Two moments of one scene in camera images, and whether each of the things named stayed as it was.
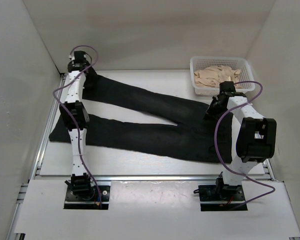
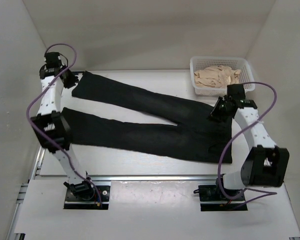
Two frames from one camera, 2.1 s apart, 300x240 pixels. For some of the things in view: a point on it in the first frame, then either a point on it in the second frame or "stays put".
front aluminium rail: x=156 y=178 stays put
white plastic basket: x=207 y=72 stays put
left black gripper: x=92 y=74 to x=73 y=80
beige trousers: x=211 y=76 stays put
